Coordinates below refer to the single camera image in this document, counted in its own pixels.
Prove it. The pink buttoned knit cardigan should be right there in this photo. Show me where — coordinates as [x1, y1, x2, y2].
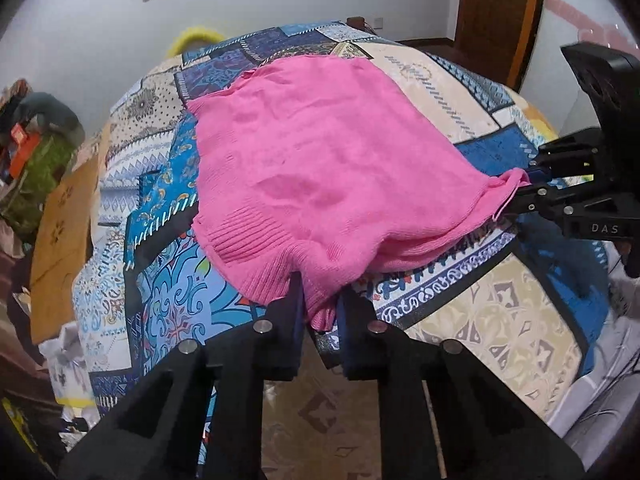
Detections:
[186, 55, 532, 333]

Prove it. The green patterned storage bag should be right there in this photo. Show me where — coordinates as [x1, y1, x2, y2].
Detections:
[0, 135, 76, 241]

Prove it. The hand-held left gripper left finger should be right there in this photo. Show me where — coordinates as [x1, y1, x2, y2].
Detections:
[59, 272, 306, 480]

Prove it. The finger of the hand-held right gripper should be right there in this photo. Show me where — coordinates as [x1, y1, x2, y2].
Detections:
[502, 175, 609, 222]
[527, 127, 602, 179]

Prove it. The blue patchwork quilt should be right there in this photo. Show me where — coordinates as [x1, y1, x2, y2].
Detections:
[70, 20, 613, 480]

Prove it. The light grey cloth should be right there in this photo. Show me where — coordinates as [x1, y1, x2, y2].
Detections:
[550, 275, 640, 461]

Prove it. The brown wooden door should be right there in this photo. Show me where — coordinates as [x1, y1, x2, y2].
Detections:
[452, 0, 547, 92]

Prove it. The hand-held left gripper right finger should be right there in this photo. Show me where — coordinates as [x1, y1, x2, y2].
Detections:
[337, 292, 586, 480]

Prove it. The pile of mixed clothes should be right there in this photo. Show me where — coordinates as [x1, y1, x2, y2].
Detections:
[0, 79, 32, 113]

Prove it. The yellow foam tube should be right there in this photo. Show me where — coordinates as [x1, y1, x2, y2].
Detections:
[167, 27, 223, 58]

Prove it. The yellow wooden folding table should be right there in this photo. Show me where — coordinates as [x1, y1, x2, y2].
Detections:
[30, 125, 108, 346]

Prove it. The white door pink print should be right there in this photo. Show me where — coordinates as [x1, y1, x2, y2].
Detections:
[544, 0, 640, 58]

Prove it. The orange box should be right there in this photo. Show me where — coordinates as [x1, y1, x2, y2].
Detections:
[9, 124, 42, 172]

